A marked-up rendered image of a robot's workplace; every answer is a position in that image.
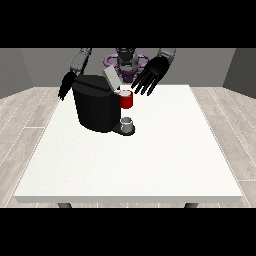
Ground red pod holder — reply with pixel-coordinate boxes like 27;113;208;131
119;89;134;110

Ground pale grey machine lid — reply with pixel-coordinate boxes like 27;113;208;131
102;65;122;91

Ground black coffee machine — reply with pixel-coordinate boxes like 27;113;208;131
71;74;136;136

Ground grey robot trunk purple rings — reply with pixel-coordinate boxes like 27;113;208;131
103;48;152;84

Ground small grey cup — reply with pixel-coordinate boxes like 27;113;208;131
120;116;135;134

